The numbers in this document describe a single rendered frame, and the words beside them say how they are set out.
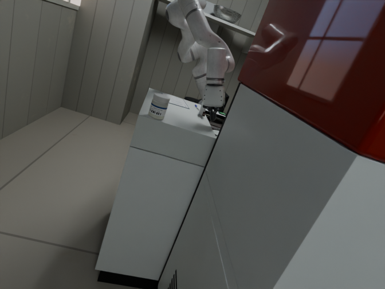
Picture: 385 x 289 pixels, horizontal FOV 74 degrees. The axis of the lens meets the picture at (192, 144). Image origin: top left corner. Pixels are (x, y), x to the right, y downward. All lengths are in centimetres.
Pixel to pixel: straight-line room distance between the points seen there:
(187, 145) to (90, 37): 267
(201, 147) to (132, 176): 34
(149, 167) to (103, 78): 253
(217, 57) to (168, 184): 61
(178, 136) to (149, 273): 81
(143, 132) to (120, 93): 249
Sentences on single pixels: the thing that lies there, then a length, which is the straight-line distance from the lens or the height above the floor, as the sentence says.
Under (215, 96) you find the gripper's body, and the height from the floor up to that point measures 111.
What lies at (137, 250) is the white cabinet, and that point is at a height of 26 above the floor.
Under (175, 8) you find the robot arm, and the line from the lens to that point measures 151.
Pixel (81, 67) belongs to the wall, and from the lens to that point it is 365.
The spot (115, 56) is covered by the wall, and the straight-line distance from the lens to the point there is 351.
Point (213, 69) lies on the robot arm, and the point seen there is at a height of 123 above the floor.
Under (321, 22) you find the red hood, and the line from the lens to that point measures 70.
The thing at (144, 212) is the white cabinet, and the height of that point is 50.
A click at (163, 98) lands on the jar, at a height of 106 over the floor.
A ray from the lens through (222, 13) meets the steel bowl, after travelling 366.
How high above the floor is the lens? 128
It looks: 20 degrees down
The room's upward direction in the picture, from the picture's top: 21 degrees clockwise
